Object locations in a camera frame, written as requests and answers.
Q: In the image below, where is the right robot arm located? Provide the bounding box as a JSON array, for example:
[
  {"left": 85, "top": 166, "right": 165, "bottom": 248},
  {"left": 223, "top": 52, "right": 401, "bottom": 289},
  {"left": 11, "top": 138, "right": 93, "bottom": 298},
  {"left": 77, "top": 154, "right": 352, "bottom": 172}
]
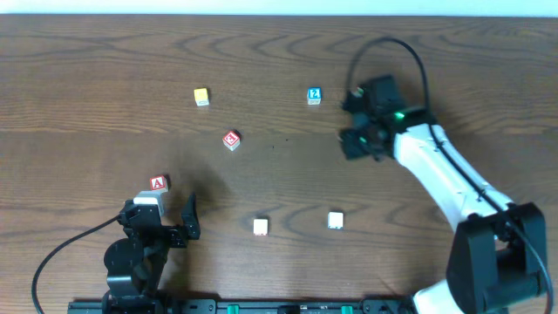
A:
[{"left": 339, "top": 94, "right": 555, "bottom": 313}]

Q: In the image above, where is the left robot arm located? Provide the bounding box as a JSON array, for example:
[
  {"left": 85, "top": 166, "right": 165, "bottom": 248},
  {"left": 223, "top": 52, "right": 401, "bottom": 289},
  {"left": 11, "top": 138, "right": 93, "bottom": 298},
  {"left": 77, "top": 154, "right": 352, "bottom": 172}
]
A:
[{"left": 102, "top": 191, "right": 201, "bottom": 313}]

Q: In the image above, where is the plain white block right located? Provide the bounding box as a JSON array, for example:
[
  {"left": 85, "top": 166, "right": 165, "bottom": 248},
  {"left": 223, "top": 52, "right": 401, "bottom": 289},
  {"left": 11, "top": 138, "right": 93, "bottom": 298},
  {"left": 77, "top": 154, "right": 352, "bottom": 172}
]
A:
[{"left": 327, "top": 212, "right": 344, "bottom": 229}]

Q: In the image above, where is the plain white block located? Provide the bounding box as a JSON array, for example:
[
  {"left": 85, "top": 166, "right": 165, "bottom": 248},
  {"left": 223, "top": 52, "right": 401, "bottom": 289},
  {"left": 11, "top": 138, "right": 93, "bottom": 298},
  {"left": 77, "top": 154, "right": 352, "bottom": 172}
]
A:
[
  {"left": 253, "top": 218, "right": 269, "bottom": 236},
  {"left": 327, "top": 212, "right": 344, "bottom": 229}
]

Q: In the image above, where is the yellow top block far left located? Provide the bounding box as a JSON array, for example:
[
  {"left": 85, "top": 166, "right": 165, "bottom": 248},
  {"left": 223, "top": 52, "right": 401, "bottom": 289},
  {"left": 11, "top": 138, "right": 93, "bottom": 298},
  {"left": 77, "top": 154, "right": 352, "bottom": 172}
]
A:
[{"left": 194, "top": 88, "right": 210, "bottom": 106}]

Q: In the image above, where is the red letter A block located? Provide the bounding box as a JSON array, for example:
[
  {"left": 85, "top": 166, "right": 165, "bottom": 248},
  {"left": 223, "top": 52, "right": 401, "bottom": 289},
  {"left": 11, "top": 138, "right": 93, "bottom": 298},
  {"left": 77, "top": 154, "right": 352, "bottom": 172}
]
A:
[{"left": 149, "top": 175, "right": 169, "bottom": 193}]

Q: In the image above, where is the plain white block left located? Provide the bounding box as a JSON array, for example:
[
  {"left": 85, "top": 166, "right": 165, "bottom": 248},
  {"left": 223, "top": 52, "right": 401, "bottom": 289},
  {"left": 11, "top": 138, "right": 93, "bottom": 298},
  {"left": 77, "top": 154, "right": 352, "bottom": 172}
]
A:
[{"left": 253, "top": 218, "right": 269, "bottom": 236}]

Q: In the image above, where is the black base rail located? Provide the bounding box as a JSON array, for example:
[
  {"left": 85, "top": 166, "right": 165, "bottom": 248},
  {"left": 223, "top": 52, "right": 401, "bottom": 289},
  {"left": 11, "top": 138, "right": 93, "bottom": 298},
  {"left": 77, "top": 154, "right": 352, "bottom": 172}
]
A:
[{"left": 67, "top": 298, "right": 417, "bottom": 314}]

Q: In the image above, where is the blue number 2 block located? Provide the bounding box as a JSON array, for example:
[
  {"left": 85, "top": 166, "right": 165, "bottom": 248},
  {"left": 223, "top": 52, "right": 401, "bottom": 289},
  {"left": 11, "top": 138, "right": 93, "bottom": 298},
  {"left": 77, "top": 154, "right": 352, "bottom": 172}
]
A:
[{"left": 307, "top": 87, "right": 322, "bottom": 106}]

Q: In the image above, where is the red letter E block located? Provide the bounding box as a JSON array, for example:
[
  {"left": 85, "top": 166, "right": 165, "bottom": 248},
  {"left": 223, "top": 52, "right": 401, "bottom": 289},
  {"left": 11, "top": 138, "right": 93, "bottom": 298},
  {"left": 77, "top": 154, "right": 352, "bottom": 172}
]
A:
[{"left": 222, "top": 130, "right": 241, "bottom": 151}]

